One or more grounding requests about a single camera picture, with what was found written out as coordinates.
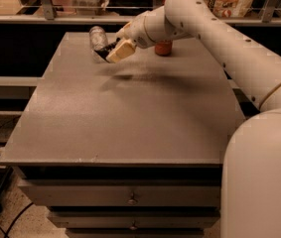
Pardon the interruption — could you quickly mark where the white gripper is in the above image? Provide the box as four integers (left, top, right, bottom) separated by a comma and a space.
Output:
106, 12, 154, 63

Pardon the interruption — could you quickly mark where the black rxbar chocolate wrapper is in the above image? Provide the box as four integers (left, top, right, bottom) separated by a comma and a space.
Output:
95, 39, 119, 60

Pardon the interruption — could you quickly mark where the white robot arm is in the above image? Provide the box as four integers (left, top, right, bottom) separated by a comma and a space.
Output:
106, 0, 281, 238

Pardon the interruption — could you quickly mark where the clear plastic water bottle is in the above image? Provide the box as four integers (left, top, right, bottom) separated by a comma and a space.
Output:
89, 26, 108, 63

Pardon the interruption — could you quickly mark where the red coca-cola can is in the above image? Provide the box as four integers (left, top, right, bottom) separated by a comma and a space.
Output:
155, 40, 173, 57

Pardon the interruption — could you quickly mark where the grey drawer cabinet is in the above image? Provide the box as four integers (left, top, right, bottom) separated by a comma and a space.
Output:
0, 33, 244, 238

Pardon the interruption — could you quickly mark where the top drawer with knob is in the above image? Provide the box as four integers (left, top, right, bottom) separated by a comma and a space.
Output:
18, 179, 220, 207

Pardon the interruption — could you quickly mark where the drawer with knob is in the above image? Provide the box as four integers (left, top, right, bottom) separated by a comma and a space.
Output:
48, 210, 219, 229
18, 179, 220, 207

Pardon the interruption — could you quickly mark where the black bag behind rail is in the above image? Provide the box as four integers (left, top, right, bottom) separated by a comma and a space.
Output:
106, 0, 153, 16

